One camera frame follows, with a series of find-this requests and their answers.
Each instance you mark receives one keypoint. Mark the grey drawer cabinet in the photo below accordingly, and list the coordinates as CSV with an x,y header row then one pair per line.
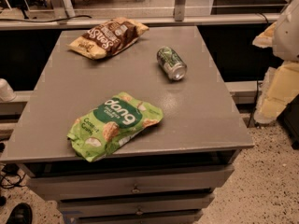
x,y
141,138

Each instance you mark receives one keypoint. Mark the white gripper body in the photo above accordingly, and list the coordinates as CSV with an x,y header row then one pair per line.
x,y
287,34

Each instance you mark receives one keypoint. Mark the metal frame post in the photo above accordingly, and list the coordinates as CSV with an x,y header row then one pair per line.
x,y
179,10

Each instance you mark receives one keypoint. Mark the black shoe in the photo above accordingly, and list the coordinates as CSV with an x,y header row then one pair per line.
x,y
21,214

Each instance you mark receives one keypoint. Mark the green soda can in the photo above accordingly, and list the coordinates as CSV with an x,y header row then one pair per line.
x,y
171,63

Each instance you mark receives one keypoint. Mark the green dang chips bag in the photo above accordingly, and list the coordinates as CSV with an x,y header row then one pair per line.
x,y
111,125

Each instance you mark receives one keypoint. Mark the middle grey drawer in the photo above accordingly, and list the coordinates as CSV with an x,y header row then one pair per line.
x,y
138,205

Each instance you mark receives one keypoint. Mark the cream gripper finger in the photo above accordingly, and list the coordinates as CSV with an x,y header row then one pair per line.
x,y
280,86
265,39

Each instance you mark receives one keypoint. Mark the white paper cup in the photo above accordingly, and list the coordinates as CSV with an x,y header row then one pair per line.
x,y
6,92

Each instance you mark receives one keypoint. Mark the brown yellow snack bag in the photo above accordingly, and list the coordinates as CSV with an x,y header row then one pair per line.
x,y
109,38

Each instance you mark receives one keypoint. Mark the grey drawer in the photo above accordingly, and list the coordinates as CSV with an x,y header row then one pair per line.
x,y
138,205
127,183
169,217

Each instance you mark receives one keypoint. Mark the top grey drawer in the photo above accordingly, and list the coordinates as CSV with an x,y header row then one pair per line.
x,y
127,183

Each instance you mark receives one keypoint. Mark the bottom grey drawer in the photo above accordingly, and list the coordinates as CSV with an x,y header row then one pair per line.
x,y
169,217

